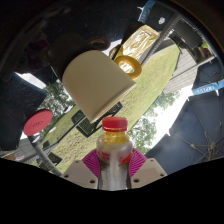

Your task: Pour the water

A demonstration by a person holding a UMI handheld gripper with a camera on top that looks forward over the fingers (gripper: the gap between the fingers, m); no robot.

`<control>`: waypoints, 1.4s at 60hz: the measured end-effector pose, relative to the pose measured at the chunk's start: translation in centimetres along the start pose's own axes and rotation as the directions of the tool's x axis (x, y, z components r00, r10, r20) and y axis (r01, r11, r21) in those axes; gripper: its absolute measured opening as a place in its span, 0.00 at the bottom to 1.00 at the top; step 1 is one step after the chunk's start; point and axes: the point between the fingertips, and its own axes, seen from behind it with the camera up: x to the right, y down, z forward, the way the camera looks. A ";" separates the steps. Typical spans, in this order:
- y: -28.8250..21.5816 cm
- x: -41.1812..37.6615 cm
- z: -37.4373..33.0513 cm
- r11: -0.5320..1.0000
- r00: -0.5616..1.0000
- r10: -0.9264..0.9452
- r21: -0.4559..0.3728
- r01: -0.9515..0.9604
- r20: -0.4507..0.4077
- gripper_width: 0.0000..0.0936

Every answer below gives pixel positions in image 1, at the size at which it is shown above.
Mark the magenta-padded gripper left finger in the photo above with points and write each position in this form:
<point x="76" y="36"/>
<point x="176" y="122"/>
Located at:
<point x="81" y="175"/>

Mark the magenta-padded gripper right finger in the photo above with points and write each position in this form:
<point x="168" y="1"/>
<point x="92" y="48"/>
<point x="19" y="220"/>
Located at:
<point x="148" y="173"/>

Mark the clear red-capped drink bottle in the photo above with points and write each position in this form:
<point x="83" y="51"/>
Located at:
<point x="113" y="146"/>

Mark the flat round red coaster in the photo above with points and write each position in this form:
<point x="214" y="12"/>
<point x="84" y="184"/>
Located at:
<point x="36" y="123"/>

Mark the dark blue parasol, light-blue edge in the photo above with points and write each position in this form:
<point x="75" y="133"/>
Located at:
<point x="20" y="110"/>

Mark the blue parasol with white print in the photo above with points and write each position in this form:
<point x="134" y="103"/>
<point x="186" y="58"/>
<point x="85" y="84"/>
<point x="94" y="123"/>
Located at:
<point x="208" y="76"/>

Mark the grey wicker chair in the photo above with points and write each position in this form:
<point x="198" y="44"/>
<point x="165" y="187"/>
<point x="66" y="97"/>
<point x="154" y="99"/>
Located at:
<point x="188" y="35"/>

